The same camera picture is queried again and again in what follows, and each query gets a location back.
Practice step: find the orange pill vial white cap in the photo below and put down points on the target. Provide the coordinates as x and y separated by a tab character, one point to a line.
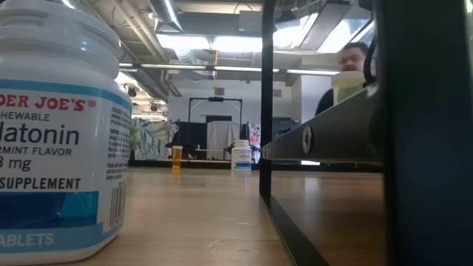
177	159

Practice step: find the yellow pill vial white cap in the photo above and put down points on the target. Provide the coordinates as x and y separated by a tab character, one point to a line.
347	86

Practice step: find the linear ceiling light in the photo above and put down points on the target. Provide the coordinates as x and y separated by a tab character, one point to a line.
240	68

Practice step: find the silver ventilation duct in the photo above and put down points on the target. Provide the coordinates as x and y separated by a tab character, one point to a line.
166	13
148	79

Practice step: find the black ceiling spotlight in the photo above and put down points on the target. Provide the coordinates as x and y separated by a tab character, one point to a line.
131	91
153	107

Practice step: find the white bottle blue label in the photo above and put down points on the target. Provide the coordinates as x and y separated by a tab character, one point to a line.
241	157

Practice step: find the marble patterned cloth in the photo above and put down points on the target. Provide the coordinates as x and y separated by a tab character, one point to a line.
155	138

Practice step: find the black rig frame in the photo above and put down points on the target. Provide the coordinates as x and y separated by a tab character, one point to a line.
189	111

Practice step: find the person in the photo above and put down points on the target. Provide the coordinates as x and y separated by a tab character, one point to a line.
351	59

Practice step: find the white Trader Joe's melatonin bottle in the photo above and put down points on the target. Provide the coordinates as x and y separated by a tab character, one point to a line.
55	147

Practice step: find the wooden shelf black frame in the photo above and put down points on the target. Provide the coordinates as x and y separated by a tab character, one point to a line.
332	136

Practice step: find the floral patterned panel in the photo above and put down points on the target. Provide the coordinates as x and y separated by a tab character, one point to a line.
255	138

